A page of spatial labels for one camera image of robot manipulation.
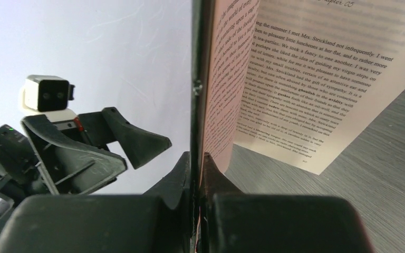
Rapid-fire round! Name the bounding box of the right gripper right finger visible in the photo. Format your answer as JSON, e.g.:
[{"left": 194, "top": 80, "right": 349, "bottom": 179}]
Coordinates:
[{"left": 199, "top": 153, "right": 374, "bottom": 252}]

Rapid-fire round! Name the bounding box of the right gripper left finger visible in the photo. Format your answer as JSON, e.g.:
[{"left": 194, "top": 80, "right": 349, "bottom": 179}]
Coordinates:
[{"left": 0, "top": 152, "right": 191, "bottom": 252}]

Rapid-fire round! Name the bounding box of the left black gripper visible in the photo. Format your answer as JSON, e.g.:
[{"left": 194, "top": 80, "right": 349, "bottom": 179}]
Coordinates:
[{"left": 0, "top": 115, "right": 128, "bottom": 203}]

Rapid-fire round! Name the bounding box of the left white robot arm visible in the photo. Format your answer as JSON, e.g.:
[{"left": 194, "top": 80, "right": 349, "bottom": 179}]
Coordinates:
[{"left": 0, "top": 107, "right": 171, "bottom": 234}]

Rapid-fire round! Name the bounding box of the black book gold cover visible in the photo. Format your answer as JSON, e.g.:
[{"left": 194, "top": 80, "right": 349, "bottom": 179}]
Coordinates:
[{"left": 191, "top": 1, "right": 405, "bottom": 179}]

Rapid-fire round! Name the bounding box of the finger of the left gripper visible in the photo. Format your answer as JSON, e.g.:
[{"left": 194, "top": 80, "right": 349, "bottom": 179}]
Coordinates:
[{"left": 78, "top": 107, "right": 172, "bottom": 169}]

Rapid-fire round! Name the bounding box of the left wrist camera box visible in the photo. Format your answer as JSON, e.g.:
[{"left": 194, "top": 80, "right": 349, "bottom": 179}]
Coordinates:
[{"left": 18, "top": 74, "right": 77, "bottom": 122}]

